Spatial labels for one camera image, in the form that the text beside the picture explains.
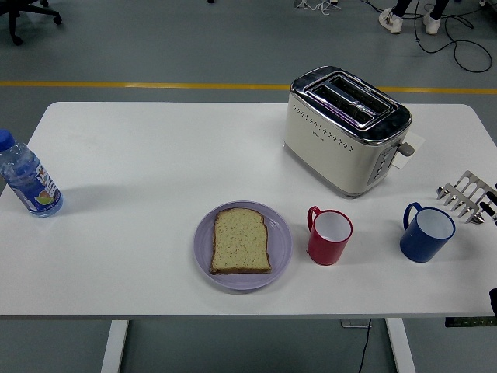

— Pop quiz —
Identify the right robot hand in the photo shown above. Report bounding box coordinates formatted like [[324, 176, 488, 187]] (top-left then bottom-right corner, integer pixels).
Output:
[[479, 181, 497, 226]]

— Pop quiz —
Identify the blue enamel cup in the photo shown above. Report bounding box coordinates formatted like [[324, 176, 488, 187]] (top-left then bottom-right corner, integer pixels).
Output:
[[399, 201, 456, 263]]

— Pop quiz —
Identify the red enamel cup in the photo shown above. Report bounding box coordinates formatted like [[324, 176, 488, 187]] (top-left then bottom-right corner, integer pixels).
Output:
[[307, 205, 354, 267]]

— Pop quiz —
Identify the slice of toast bread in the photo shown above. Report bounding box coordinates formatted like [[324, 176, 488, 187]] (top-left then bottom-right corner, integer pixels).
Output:
[[210, 207, 273, 275]]

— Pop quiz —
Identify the silver metal toast rack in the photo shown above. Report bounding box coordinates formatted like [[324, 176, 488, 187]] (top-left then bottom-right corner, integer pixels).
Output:
[[436, 169, 497, 225]]

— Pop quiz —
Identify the white paper card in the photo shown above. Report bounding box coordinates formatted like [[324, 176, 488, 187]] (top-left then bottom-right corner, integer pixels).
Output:
[[391, 131, 425, 170]]

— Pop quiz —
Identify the dark green under-table device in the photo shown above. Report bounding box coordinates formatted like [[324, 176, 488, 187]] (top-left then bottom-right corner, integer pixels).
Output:
[[444, 316, 497, 328]]

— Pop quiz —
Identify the white table leg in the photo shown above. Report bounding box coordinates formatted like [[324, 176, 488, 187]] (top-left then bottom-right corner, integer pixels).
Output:
[[385, 318, 416, 373], [100, 320, 130, 373]]

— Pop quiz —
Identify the cream and chrome toaster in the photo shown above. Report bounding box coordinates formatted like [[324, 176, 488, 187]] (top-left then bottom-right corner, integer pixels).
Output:
[[283, 65, 415, 200]]

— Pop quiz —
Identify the person's white shoe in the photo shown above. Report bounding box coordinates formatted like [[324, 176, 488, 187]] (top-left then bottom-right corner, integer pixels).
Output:
[[378, 6, 404, 35], [422, 9, 442, 36]]

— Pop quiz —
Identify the lilac round plate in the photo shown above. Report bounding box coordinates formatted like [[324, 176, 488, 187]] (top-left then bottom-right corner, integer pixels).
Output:
[[193, 200, 294, 291]]

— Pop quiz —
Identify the water bottle with blue cap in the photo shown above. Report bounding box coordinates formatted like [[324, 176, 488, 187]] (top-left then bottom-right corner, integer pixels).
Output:
[[0, 129, 64, 218]]

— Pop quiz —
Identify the black office chair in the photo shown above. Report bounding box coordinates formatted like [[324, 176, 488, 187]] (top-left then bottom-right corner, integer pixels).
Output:
[[0, 0, 63, 47]]

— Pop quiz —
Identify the thin black hanging cable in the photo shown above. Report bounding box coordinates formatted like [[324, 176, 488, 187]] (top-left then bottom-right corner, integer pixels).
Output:
[[356, 318, 373, 373]]

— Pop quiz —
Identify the grey under-table bracket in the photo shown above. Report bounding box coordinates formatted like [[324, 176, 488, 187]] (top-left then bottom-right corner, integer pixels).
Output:
[[339, 318, 373, 329]]

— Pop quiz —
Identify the black cable on floor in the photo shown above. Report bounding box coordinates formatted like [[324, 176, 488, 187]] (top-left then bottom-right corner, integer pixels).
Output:
[[411, 0, 494, 74]]

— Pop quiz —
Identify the white cable bundle on floor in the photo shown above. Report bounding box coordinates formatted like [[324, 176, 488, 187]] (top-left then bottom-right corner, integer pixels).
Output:
[[293, 0, 342, 16]]

